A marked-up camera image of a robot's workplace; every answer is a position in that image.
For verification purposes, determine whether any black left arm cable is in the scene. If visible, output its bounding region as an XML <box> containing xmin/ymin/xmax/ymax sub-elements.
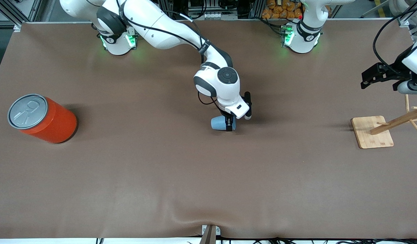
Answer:
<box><xmin>372</xmin><ymin>3</ymin><xmax>417</xmax><ymax>75</ymax></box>

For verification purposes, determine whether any white power strip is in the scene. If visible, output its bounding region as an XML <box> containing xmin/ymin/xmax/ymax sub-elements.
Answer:
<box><xmin>189</xmin><ymin>11</ymin><xmax>238</xmax><ymax>20</ymax></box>

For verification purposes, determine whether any orange can with grey lid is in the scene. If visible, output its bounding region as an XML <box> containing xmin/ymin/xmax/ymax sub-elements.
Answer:
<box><xmin>7</xmin><ymin>94</ymin><xmax>78</xmax><ymax>144</ymax></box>

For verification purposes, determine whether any wooden mug rack stand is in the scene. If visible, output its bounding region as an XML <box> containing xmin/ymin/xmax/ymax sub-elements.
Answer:
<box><xmin>351</xmin><ymin>94</ymin><xmax>417</xmax><ymax>149</ymax></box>

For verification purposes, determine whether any light blue plastic cup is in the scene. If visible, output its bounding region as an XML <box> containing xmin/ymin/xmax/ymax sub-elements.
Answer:
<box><xmin>211</xmin><ymin>116</ymin><xmax>233</xmax><ymax>131</ymax></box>

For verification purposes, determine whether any aluminium frame profile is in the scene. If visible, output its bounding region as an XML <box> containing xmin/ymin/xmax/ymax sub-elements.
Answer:
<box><xmin>397</xmin><ymin>0</ymin><xmax>417</xmax><ymax>27</ymax></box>
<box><xmin>0</xmin><ymin>0</ymin><xmax>43</xmax><ymax>27</ymax></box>

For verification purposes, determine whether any orange snack bag pile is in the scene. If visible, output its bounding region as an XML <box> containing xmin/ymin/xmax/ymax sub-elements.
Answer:
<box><xmin>262</xmin><ymin>0</ymin><xmax>303</xmax><ymax>20</ymax></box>

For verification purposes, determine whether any camera stand pole with bracket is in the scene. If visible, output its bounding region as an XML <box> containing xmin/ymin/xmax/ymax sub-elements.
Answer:
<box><xmin>199</xmin><ymin>224</ymin><xmax>221</xmax><ymax>244</ymax></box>

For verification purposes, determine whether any brown table mat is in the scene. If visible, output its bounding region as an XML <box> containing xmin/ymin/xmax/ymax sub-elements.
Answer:
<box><xmin>0</xmin><ymin>19</ymin><xmax>417</xmax><ymax>239</ymax></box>

